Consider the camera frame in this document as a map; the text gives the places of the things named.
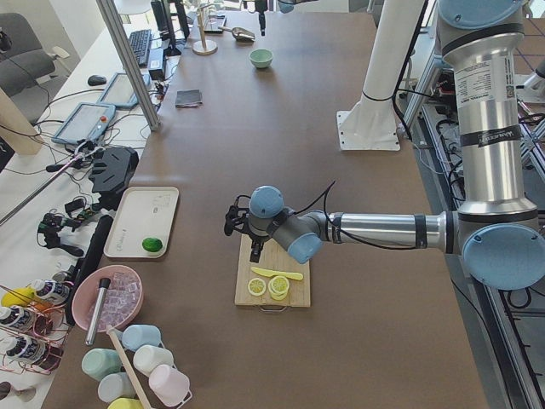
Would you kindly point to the teach pendant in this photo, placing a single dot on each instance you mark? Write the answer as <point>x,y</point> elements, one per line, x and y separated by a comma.
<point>119,92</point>
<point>88,122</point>

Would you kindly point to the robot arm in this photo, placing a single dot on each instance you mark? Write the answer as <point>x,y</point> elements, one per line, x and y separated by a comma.
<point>495,230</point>

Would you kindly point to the light blue cup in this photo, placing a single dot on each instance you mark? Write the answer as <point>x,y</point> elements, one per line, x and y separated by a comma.
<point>136,336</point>

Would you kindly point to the light green bowl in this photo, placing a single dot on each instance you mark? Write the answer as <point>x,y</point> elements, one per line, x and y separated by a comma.
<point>261,58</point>

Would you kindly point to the near teach pendant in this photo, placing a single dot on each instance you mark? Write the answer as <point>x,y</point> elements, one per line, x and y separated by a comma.
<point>88,122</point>

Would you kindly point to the white wire cup rack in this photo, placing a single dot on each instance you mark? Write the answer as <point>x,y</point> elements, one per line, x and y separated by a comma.
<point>171,386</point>

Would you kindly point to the black flat bar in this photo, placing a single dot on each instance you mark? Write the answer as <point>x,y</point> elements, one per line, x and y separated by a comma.
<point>88,264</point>

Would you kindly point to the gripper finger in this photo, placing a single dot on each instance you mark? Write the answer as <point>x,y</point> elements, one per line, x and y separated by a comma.
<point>262,22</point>
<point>255,255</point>

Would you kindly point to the yellow pastel cup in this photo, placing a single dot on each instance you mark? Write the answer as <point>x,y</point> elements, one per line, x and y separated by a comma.
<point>125,403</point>

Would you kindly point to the single lemon slice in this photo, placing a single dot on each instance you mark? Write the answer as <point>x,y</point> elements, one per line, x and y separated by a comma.
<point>257,287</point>

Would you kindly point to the grey-blue pastel cup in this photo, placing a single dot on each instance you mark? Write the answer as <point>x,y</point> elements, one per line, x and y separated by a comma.
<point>114,386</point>

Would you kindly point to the green pastel cup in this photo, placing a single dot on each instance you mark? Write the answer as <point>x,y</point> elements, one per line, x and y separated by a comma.
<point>98,363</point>

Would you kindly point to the black keyboard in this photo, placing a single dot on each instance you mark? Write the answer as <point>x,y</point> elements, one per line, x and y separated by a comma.
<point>140,42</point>

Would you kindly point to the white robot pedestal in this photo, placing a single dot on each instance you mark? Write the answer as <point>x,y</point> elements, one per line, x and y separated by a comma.
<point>371,124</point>

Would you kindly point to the pink pastel cup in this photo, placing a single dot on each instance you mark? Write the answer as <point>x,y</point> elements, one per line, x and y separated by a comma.
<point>171,386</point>

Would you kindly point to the bamboo cutting board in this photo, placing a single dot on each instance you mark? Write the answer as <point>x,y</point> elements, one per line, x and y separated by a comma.
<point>273,257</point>

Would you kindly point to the copper wire bottle rack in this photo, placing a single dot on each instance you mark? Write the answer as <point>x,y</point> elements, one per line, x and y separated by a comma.
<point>42,324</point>

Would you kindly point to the pink bowl with ice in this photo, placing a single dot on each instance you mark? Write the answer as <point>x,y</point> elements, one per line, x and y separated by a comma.
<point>123,301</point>

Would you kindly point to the wooden mug tree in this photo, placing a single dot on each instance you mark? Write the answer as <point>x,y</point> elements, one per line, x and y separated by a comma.
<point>203,46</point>

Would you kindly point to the aluminium frame post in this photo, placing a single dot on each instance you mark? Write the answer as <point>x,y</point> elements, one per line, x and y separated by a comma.
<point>126,55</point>

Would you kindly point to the yellow plastic knife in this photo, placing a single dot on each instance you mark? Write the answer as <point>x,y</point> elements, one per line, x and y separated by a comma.
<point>273,273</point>

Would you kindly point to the grey office chair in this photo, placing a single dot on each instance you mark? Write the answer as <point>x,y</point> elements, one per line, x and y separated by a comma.
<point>26,60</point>

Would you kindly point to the steel scoop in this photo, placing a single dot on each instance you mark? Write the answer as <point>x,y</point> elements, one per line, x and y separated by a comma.
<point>239,34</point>

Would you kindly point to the steel muddler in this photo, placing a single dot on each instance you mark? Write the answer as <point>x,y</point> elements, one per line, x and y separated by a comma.
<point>104,284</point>

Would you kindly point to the yellow lemon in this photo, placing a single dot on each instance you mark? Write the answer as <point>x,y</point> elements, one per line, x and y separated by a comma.
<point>23,297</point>

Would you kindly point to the green lime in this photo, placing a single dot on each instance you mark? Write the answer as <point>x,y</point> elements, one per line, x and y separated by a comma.
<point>152,244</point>

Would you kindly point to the computer mouse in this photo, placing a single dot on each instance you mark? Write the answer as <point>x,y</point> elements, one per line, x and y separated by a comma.
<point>96,80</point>

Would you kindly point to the lower stacked lemon slice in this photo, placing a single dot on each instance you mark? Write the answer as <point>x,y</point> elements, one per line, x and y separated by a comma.
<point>278,295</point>

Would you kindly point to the cream serving tray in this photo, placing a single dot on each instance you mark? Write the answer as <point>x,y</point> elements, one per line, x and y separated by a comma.
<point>143,212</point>

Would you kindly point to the wooden stick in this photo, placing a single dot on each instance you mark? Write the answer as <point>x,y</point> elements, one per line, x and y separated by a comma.
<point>141,394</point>

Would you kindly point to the white pastel cup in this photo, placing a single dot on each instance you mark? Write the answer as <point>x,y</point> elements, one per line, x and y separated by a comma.
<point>148,357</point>

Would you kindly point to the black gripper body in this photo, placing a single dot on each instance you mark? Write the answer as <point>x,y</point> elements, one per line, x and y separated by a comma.
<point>257,239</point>
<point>261,9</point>

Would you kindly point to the far teach pendant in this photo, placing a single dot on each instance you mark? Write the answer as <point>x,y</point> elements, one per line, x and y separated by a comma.
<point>119,92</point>

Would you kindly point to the grey folded cloth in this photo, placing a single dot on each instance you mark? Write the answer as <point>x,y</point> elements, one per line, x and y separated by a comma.
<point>188,98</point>

